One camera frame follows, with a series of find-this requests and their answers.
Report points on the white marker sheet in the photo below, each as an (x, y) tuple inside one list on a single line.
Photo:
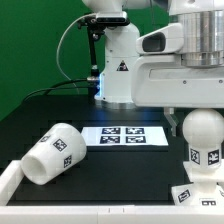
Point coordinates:
[(124, 136)]

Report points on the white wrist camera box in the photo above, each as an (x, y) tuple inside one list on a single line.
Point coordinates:
[(169, 39)]

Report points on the white lamp base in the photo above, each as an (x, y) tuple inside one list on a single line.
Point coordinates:
[(205, 188)]

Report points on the white lamp shade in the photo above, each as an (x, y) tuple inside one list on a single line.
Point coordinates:
[(58, 149)]

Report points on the black camera on stand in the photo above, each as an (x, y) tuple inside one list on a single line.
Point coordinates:
[(95, 25)]

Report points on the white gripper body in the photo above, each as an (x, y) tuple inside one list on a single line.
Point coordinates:
[(161, 81)]

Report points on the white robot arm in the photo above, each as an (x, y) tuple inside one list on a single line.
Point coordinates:
[(203, 28)]

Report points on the white lamp bulb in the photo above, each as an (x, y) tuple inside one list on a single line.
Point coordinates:
[(203, 129)]

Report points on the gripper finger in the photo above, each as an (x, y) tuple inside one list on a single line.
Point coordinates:
[(172, 119)]

